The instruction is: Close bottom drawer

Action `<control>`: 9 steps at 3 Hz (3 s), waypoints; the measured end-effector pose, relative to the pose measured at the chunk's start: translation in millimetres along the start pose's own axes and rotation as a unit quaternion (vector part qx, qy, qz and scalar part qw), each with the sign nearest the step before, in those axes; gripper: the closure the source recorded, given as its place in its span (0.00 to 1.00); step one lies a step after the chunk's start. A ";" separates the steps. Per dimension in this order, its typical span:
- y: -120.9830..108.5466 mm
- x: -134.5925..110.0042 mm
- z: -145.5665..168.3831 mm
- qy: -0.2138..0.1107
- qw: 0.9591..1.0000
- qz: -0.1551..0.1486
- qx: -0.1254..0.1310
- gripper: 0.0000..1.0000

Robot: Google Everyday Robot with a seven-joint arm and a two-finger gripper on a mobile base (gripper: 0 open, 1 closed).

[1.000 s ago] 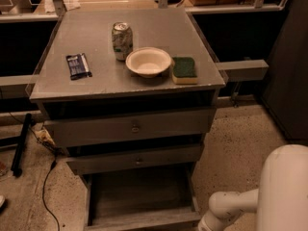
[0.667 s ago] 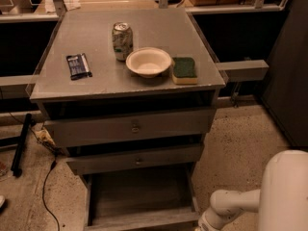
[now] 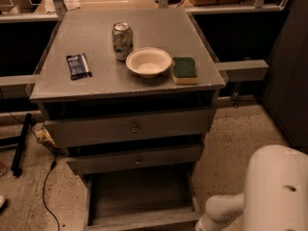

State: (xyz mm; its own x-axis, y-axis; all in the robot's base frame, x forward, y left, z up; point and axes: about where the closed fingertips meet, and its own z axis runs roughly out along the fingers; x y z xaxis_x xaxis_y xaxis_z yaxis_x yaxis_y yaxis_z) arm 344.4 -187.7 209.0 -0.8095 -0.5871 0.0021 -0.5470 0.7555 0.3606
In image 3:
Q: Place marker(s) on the black bar on floor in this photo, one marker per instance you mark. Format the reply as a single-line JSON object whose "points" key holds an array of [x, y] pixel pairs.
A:
{"points": [[15, 168]]}

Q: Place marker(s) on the white crumpled paper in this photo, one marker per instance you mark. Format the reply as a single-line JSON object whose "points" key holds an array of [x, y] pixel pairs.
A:
{"points": [[72, 4]]}

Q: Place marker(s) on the grey middle drawer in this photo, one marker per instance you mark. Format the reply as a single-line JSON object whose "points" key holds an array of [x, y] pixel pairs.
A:
{"points": [[105, 158]]}

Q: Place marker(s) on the grey top drawer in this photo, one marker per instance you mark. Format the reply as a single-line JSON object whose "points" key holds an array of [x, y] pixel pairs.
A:
{"points": [[115, 128]]}

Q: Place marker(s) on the grey rail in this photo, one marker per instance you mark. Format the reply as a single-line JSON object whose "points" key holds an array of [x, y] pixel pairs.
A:
{"points": [[242, 71], [20, 86]]}

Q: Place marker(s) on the white paper bowl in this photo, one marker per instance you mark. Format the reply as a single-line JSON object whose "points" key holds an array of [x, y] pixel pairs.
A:
{"points": [[148, 62]]}

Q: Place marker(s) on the dark right side cabinet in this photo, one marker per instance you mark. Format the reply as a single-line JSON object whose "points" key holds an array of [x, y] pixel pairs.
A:
{"points": [[285, 92]]}

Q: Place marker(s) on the grey drawer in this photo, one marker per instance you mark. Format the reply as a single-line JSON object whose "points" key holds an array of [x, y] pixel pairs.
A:
{"points": [[146, 199], [105, 158], [115, 128]]}

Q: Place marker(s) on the grey left side rail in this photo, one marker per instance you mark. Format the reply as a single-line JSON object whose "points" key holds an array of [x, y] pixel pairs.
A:
{"points": [[20, 86]]}

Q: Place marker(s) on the grey wooden drawer cabinet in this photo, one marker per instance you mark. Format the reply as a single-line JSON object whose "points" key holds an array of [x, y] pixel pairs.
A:
{"points": [[113, 89]]}

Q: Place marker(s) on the grey bottom drawer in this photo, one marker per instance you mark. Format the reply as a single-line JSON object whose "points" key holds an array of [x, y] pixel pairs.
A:
{"points": [[146, 199]]}

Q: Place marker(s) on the dark blue snack packet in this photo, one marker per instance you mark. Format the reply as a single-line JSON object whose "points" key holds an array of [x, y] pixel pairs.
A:
{"points": [[78, 66]]}

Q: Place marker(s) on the green yellow sponge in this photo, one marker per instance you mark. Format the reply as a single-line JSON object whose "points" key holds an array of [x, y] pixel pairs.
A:
{"points": [[183, 71]]}

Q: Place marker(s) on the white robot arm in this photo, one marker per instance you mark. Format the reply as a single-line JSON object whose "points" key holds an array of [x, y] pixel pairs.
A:
{"points": [[275, 196]]}

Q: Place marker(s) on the green white soda can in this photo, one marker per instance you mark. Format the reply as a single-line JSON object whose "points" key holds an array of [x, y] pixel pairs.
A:
{"points": [[122, 35]]}

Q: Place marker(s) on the grey right side rail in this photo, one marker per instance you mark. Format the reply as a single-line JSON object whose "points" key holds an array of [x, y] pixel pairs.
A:
{"points": [[242, 71]]}

